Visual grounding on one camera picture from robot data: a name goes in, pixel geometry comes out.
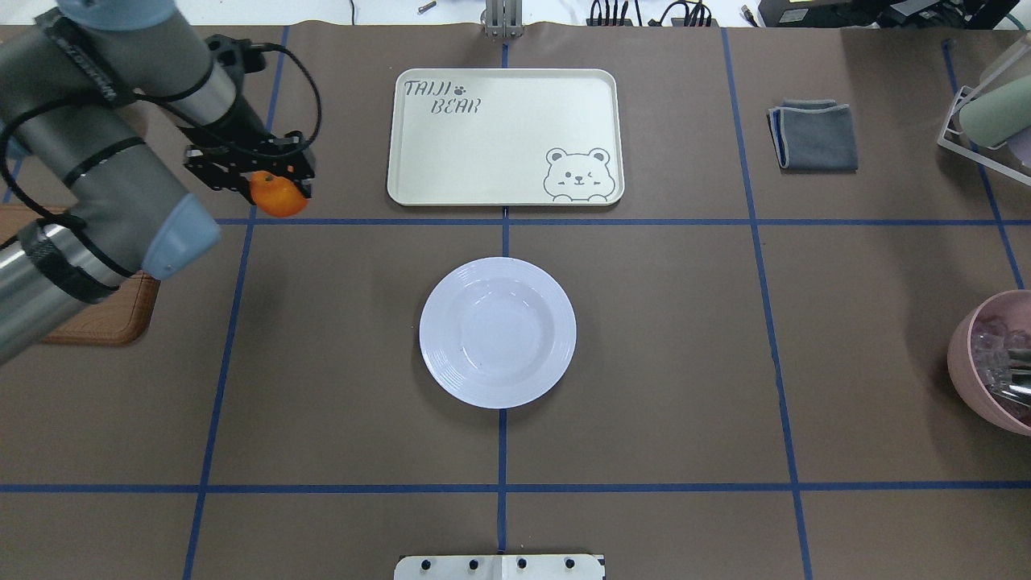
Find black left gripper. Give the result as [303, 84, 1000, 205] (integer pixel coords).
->
[184, 130, 315, 198]

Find orange fruit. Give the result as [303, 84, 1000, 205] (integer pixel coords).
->
[248, 170, 309, 219]

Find white round plate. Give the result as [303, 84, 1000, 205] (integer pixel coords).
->
[417, 257, 578, 410]

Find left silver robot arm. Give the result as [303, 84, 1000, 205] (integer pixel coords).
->
[1, 1, 320, 361]

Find cream bear tray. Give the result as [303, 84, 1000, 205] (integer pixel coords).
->
[387, 68, 626, 208]

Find wooden cutting board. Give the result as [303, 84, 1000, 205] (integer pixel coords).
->
[0, 203, 161, 347]

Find black power strip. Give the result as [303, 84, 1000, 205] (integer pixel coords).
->
[583, 1, 718, 28]

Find grey folded cloth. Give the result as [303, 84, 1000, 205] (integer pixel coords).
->
[767, 99, 859, 172]

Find black laptop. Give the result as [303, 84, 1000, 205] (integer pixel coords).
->
[757, 1, 1019, 30]

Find green cup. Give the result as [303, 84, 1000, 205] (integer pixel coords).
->
[958, 76, 1030, 147]

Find clear ice cubes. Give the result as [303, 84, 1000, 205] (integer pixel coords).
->
[970, 318, 1030, 408]

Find purple cup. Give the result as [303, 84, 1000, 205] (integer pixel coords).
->
[1006, 127, 1031, 170]

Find pink bowl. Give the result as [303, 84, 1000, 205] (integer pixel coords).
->
[946, 289, 1030, 437]

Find metal scoop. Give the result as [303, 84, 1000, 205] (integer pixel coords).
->
[987, 348, 1030, 420]

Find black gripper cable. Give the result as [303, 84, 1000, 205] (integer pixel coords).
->
[129, 42, 323, 162]

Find aluminium frame post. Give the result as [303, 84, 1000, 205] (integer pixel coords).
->
[480, 0, 525, 40]

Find white pedestal column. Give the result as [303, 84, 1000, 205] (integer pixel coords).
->
[393, 553, 607, 579]

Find white wire cup rack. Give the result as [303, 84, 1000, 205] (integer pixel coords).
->
[937, 32, 1031, 186]

